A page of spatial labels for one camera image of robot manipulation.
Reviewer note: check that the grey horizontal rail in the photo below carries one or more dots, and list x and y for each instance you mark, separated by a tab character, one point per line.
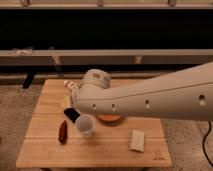
106	57

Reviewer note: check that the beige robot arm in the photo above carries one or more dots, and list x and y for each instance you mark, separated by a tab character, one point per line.
186	95

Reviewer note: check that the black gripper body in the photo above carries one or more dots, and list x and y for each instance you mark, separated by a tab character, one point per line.
72	114

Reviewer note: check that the orange plate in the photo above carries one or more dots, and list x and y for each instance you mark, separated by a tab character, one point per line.
109	118

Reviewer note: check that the dark red oblong object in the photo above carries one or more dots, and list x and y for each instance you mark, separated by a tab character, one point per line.
63	132

